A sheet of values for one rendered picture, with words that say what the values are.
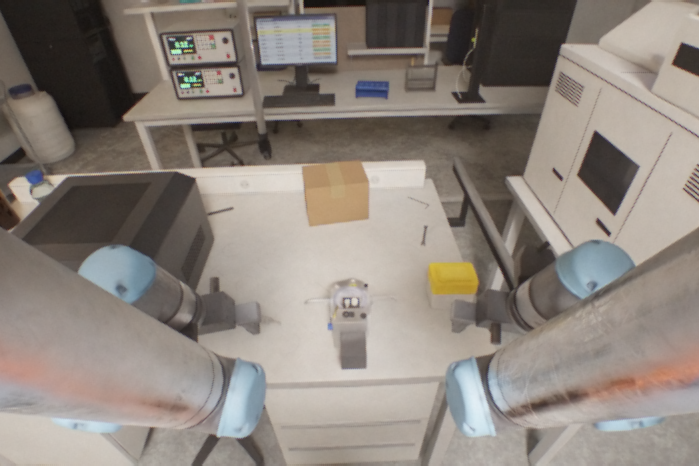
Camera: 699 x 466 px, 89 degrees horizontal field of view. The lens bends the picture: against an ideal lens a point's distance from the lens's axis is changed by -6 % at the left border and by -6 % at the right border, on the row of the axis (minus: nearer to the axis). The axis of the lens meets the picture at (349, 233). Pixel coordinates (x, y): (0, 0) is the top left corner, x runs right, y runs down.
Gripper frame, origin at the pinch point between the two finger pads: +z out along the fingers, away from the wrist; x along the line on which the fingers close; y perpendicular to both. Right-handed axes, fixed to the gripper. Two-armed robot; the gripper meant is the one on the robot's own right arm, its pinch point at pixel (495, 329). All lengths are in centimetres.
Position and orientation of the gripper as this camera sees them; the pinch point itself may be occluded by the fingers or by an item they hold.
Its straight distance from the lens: 73.6
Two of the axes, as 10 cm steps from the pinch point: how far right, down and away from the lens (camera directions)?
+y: -1.8, 8.8, -4.4
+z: -0.4, 4.4, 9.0
